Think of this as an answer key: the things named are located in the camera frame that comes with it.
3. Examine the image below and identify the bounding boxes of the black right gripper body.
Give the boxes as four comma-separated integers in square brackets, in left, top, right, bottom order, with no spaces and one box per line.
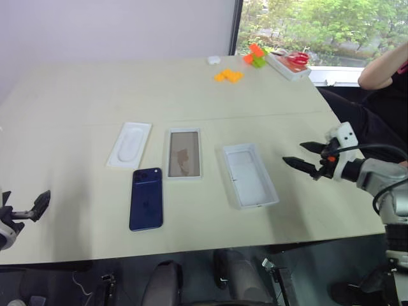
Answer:
[317,136,340,180]

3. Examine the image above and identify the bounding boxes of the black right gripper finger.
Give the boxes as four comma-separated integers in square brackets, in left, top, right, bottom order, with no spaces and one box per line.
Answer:
[282,156,321,181]
[300,141,328,157]

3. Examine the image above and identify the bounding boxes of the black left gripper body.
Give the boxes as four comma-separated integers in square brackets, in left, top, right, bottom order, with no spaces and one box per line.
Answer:
[0,206,26,237]

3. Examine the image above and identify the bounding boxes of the white phone box base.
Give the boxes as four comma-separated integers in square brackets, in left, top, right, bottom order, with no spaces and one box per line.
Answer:
[222,143,281,210]

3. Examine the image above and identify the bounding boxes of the dark blue smartphone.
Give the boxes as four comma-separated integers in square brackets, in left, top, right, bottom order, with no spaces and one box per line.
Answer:
[128,166,164,232]

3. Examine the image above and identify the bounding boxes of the white moulded insert tray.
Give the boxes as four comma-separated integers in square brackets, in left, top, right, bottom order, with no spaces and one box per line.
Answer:
[105,122,153,170]

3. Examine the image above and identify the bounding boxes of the white phone box lid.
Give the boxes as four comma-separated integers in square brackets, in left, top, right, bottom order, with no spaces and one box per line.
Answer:
[163,127,204,182]

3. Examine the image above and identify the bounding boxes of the bystander in black clothes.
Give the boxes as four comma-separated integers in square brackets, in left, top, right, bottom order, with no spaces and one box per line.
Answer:
[317,60,408,165]

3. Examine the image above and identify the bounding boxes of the white window sill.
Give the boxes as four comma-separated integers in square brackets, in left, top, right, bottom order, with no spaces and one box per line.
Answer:
[307,66,365,87]

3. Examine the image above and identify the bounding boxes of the white tray with red scissors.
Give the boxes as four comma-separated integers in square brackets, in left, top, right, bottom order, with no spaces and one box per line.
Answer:
[265,52,312,82]

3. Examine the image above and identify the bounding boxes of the orange and green toy blocks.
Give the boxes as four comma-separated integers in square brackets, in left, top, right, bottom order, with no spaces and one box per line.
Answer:
[243,43,268,69]

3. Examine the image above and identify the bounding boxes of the yellow toy blocks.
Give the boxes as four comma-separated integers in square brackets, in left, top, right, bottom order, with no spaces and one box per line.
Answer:
[213,68,245,85]

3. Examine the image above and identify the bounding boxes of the wide dark rounded shape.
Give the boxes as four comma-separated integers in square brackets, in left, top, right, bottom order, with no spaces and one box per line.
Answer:
[212,248,275,306]

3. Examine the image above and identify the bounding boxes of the narrow dark rounded shape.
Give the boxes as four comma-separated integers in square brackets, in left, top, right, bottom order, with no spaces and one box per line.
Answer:
[141,259,184,306]

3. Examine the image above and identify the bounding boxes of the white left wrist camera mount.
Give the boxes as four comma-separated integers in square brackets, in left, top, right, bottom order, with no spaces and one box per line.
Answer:
[0,224,17,253]

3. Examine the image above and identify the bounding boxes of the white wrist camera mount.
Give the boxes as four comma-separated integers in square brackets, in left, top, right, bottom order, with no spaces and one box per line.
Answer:
[0,224,17,253]
[324,122,358,181]

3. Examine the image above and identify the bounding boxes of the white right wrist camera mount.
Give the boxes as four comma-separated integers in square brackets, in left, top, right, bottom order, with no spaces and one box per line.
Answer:
[324,122,358,181]

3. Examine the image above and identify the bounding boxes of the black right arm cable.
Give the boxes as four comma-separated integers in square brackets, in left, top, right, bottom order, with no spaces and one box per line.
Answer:
[330,143,408,219]

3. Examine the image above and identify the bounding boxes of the red handled scissors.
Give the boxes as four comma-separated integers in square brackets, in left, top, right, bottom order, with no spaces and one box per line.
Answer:
[272,50,310,67]

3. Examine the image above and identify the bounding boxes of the metal clamp bracket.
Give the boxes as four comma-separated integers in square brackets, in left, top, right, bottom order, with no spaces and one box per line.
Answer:
[261,258,293,306]
[100,272,117,306]

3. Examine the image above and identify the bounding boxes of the black window frame post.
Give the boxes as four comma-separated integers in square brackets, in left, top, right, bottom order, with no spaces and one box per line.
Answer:
[228,0,245,57]

